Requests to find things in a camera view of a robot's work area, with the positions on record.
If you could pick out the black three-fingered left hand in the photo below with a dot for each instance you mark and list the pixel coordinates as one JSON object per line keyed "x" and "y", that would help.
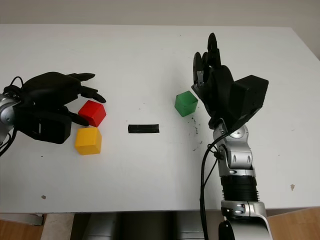
{"x": 50, "y": 90}

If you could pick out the black three-fingered right hand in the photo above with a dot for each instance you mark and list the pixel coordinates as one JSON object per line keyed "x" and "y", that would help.
{"x": 220, "y": 90}

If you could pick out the green cube block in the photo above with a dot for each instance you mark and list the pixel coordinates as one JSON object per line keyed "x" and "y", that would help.
{"x": 186, "y": 103}

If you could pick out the red cube block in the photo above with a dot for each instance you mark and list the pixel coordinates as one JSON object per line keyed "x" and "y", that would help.
{"x": 93, "y": 112}

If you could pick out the yellow cube block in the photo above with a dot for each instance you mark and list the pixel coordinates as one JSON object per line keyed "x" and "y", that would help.
{"x": 88, "y": 141}

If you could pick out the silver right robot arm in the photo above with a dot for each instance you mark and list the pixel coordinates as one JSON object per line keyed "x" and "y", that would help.
{"x": 237, "y": 160}

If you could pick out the black tape strip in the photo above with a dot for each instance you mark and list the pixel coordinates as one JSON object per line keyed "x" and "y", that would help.
{"x": 143, "y": 129}

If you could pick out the dark robot torso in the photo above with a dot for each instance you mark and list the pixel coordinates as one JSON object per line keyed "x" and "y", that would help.
{"x": 140, "y": 226}

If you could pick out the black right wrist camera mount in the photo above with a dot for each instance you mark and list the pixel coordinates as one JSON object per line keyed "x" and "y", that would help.
{"x": 250, "y": 100}

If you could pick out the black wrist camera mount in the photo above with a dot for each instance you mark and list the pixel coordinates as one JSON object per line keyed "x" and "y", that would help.
{"x": 47, "y": 127}
{"x": 250, "y": 100}

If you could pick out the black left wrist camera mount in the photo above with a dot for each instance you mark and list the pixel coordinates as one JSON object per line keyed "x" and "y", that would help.
{"x": 47, "y": 127}

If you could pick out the grey metal table bracket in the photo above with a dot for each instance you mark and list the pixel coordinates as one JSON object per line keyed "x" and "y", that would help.
{"x": 36, "y": 218}

